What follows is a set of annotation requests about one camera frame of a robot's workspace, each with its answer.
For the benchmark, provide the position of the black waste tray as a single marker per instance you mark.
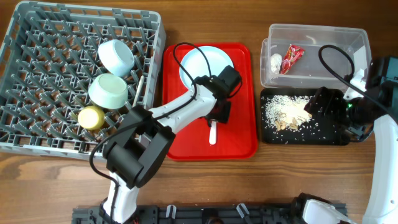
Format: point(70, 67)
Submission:
point(319, 131)

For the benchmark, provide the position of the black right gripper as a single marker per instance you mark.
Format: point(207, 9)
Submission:
point(334, 98)

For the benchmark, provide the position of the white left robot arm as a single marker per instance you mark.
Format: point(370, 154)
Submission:
point(137, 150)

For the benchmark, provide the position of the rice and nut scraps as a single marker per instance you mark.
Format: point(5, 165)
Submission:
point(283, 112)

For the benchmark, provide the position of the white tissue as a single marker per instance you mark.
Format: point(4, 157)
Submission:
point(276, 62)

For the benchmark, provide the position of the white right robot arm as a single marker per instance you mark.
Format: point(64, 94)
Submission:
point(376, 105)

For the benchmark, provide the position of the white plastic fork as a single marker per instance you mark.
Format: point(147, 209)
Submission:
point(213, 133)

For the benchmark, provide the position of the clear plastic bin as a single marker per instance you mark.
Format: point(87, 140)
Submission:
point(308, 72)

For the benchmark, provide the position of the yellow plastic cup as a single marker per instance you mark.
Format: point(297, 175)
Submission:
point(91, 118)

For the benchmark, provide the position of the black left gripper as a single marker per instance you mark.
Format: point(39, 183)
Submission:
point(224, 116)

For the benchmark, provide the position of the light green bowl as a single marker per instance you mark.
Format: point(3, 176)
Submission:
point(108, 91)

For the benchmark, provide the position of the red plastic tray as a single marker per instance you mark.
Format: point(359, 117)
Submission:
point(237, 139)

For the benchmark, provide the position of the grey plastic dishwasher rack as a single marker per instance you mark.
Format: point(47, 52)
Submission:
point(49, 58)

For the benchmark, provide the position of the light blue plate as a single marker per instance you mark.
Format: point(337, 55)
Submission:
point(195, 64)

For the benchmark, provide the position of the light blue bowl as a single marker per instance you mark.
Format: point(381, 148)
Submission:
point(116, 57)

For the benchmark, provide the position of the white plastic spoon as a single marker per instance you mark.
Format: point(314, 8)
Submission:
point(138, 90)

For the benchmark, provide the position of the red snack wrapper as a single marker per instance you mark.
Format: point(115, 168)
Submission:
point(294, 53)

